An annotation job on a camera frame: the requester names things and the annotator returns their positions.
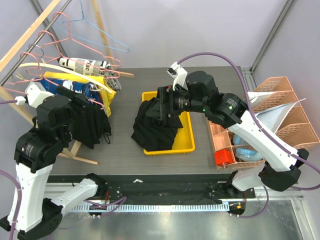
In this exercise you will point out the blue white patterned garment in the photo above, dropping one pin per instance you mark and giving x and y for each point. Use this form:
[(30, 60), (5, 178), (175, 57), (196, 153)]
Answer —
[(75, 86)]

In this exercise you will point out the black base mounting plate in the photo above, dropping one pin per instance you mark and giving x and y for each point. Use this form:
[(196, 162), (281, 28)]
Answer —
[(169, 189)]

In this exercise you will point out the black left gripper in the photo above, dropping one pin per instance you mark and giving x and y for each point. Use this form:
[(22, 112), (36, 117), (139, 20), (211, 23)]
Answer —
[(79, 101)]

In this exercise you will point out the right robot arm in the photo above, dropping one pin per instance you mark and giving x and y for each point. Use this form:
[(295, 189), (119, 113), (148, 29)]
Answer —
[(201, 95)]

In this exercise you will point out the white papers in rack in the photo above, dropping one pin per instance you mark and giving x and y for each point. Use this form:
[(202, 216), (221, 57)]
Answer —
[(272, 107)]

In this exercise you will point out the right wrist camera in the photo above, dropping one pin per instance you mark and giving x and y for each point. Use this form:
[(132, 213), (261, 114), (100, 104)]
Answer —
[(178, 74)]

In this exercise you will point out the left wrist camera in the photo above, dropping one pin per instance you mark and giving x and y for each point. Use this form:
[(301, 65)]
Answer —
[(35, 95)]

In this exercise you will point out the peach compartment desk organizer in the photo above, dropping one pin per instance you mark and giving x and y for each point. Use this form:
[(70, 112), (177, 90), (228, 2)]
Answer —
[(222, 139)]

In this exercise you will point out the newspaper print trousers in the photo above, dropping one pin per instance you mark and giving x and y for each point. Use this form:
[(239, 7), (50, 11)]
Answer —
[(89, 67)]

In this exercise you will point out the orange cube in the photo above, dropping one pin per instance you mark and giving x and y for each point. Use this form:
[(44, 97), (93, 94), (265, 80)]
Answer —
[(223, 158)]

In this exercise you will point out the empty pink wire hanger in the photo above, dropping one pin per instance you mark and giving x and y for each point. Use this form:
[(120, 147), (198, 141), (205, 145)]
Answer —
[(56, 41)]

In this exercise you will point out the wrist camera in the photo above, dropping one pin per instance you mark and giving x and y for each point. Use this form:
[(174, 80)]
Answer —
[(35, 95), (178, 74)]

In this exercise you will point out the light blue headphones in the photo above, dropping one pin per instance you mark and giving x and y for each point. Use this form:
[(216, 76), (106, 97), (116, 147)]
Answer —
[(245, 154)]

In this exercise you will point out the black trousers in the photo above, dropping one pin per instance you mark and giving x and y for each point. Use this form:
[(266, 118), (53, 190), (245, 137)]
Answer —
[(152, 134)]

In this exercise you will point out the yellow garment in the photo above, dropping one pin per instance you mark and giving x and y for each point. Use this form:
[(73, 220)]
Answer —
[(106, 96)]

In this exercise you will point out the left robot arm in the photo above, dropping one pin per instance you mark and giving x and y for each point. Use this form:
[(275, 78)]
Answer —
[(32, 215)]

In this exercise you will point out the wooden clothes rack frame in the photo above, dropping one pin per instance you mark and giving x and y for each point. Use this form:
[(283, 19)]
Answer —
[(41, 18)]

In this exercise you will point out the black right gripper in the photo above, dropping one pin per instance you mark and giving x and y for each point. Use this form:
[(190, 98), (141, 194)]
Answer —
[(165, 103)]

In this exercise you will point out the pink wire hanger with newsprint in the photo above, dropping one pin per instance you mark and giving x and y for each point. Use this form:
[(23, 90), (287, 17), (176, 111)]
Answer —
[(81, 53)]

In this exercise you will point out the yellow plastic tray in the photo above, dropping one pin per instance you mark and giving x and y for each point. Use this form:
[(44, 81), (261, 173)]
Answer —
[(184, 141)]

